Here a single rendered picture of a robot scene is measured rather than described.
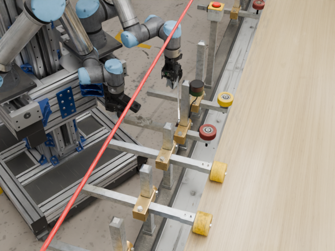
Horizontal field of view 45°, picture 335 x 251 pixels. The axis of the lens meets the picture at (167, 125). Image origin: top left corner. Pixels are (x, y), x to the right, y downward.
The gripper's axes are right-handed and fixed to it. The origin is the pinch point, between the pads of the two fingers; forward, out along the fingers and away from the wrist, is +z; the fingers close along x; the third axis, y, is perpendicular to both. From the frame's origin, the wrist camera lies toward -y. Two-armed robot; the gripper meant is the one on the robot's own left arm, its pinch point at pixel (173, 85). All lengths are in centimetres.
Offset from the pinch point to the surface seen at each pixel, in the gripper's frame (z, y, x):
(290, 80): 6, -31, 55
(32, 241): 96, 55, -70
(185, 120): 5.7, 16.0, 11.2
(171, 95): 11.9, -6.2, -2.9
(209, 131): 6.1, 19.0, 23.7
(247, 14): 14, -105, 19
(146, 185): -8, 66, 11
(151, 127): 11.4, 19.8, -4.5
